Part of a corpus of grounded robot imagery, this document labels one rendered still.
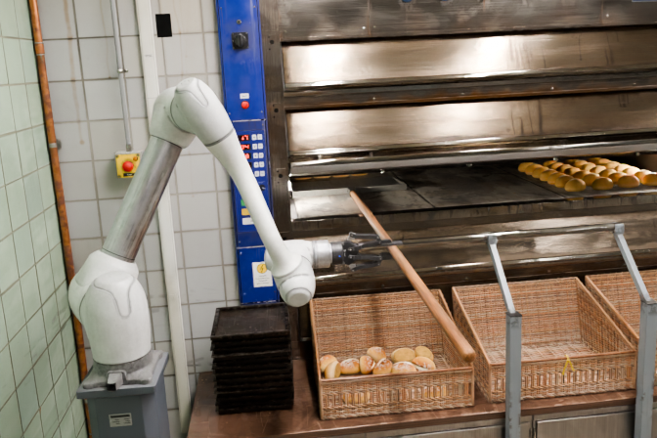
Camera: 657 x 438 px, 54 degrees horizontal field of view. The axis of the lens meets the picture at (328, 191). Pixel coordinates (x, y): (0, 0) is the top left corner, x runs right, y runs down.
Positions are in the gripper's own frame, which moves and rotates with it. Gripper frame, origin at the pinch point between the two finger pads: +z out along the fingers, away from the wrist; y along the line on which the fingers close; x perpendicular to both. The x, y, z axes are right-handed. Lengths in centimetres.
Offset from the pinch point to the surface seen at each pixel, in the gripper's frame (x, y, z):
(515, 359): 6, 40, 40
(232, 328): -23, 32, -55
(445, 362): -36, 61, 28
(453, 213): -54, 3, 37
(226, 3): -50, -84, -50
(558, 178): -81, -3, 95
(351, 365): -33, 56, -11
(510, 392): 6, 52, 38
